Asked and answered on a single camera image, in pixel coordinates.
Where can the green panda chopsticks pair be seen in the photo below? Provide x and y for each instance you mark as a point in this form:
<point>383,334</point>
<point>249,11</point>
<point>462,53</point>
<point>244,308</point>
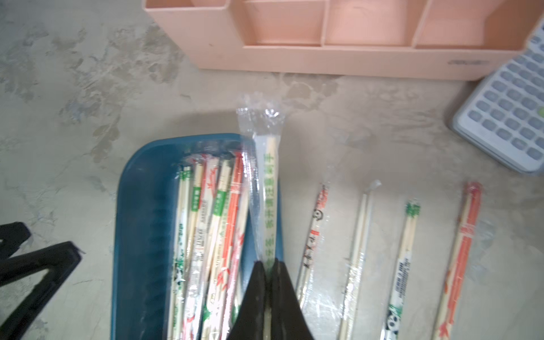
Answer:
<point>396,301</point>

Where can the pink desk file organizer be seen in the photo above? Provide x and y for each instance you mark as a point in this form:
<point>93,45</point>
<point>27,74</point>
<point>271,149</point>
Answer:
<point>422,39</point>

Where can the plain chopsticks pair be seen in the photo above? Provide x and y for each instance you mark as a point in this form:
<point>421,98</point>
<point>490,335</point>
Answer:
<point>357,262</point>

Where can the red striped chopsticks pair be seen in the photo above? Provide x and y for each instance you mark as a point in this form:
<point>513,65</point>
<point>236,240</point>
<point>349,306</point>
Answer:
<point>453,282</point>

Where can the white grey calculator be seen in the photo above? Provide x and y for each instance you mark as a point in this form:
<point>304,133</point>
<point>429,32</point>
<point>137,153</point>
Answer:
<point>504,115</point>

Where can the green text chopsticks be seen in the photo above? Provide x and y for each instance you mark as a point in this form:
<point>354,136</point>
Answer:
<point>261,123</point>

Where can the red striped chopsticks in tray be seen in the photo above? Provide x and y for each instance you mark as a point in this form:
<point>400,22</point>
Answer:
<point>233,244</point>

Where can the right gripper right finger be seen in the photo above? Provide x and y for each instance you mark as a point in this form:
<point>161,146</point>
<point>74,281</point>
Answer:
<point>287,320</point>

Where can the red leaf chopsticks in tray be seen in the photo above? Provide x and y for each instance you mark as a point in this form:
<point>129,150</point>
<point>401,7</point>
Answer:
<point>205,177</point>

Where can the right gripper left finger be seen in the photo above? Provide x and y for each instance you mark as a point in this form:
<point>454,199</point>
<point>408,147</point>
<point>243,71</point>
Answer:
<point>249,324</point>

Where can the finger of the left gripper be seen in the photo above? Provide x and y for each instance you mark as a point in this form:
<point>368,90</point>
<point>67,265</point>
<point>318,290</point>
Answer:
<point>56,261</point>

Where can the red panda chopsticks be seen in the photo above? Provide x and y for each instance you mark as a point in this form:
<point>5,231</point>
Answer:
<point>312,240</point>

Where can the teal plastic storage tray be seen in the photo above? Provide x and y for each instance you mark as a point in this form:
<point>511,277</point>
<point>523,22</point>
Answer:
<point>144,238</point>

